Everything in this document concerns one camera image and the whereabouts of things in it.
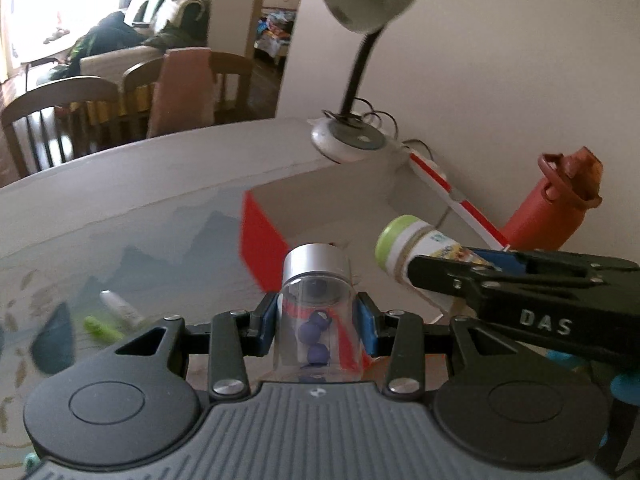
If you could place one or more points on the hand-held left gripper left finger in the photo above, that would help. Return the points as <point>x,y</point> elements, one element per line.
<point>267,317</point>

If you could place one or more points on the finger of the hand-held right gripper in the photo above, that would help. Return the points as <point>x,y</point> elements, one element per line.
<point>505,260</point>
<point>445,275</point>

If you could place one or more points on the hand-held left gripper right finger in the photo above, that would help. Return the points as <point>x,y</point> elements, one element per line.
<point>365,321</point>

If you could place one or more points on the green lid jar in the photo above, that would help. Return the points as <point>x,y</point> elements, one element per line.
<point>415,245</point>

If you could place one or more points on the clear jar with silver lid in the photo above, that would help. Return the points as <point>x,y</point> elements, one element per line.
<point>320,280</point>

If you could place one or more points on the red and white box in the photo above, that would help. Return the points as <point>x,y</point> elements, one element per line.
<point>325,205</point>

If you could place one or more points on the red water bottle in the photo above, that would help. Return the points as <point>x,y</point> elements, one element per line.
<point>542,205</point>

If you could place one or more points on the blue plastic object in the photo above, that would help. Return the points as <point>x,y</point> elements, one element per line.
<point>625,385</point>

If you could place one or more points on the white power strip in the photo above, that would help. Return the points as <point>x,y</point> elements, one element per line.
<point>402,152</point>

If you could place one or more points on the printed table mat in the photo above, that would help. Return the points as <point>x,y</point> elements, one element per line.
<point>150,260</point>

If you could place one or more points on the white tube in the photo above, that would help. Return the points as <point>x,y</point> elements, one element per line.
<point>120,307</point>

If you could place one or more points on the green small item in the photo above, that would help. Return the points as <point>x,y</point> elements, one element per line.
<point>102,329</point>

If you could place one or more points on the dark teal object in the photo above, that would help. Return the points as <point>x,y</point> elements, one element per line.
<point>54,342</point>

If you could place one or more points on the pink cloth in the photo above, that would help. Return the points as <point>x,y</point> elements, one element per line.
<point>182,90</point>

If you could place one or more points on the wooden chair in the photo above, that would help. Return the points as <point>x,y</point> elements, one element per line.
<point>55,92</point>
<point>232,67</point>

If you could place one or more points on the bed with colourful bedding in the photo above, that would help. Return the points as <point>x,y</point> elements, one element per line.
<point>272,35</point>

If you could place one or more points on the beige sofa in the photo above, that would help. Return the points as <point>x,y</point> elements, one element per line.
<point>107,62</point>

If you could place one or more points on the dark clothing pile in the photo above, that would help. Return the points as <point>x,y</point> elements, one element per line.
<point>110,35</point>

